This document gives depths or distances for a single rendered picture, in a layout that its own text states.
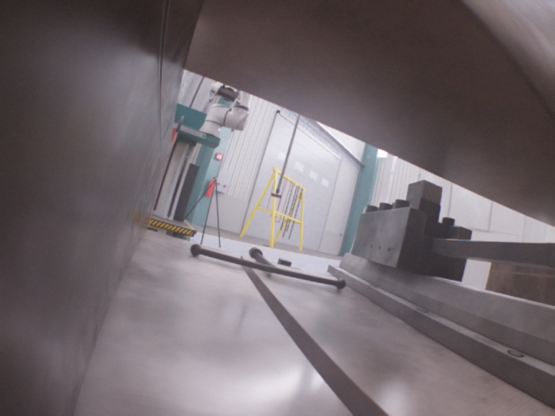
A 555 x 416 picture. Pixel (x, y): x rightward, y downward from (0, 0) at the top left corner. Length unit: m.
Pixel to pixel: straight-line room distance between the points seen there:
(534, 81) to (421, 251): 0.65
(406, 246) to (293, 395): 0.69
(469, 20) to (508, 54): 0.11
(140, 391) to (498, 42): 0.65
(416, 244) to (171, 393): 0.83
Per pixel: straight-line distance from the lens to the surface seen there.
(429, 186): 1.10
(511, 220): 3.37
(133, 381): 0.26
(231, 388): 0.28
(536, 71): 0.67
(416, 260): 0.92
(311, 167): 11.70
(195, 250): 0.90
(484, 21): 0.48
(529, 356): 0.61
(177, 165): 2.15
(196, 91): 2.34
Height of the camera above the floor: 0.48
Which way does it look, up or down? 5 degrees up
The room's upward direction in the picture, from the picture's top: 16 degrees clockwise
